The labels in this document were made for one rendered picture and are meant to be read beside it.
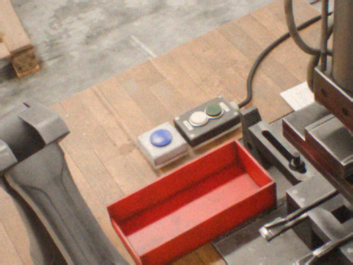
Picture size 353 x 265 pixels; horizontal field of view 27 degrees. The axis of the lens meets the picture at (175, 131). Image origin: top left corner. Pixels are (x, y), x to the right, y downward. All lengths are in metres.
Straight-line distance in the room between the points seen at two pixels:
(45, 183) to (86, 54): 2.25
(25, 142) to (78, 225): 0.12
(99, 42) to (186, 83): 1.63
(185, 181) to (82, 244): 0.49
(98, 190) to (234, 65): 0.39
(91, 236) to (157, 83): 0.72
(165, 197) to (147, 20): 1.93
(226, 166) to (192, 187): 0.07
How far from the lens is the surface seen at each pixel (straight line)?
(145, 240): 1.21
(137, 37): 3.04
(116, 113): 1.42
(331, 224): 1.11
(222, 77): 1.46
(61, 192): 0.79
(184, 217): 1.23
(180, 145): 1.30
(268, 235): 1.10
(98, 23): 3.16
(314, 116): 1.03
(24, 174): 0.78
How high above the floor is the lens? 1.88
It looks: 46 degrees down
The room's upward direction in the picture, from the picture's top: 10 degrees counter-clockwise
